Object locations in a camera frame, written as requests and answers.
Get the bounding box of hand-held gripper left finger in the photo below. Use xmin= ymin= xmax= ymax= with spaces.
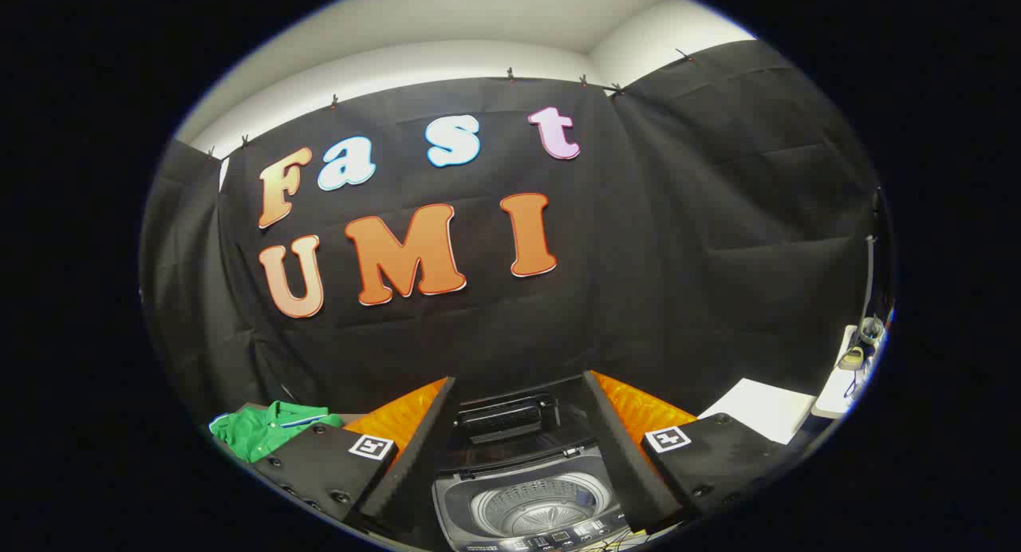
xmin=251 ymin=377 xmax=459 ymax=537

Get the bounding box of dark glass washing machine lid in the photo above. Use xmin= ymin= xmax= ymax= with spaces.
xmin=451 ymin=375 xmax=607 ymax=467

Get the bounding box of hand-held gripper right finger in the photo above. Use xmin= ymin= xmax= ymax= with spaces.
xmin=582 ymin=370 xmax=798 ymax=537

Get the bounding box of green polo shirt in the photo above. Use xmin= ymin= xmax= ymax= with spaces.
xmin=209 ymin=400 xmax=344 ymax=463

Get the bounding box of white board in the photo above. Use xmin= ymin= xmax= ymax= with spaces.
xmin=696 ymin=378 xmax=816 ymax=445

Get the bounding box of white shelf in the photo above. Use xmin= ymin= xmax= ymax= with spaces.
xmin=812 ymin=325 xmax=880 ymax=420

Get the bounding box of grey washing machine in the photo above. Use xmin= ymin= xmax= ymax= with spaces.
xmin=431 ymin=447 xmax=639 ymax=552

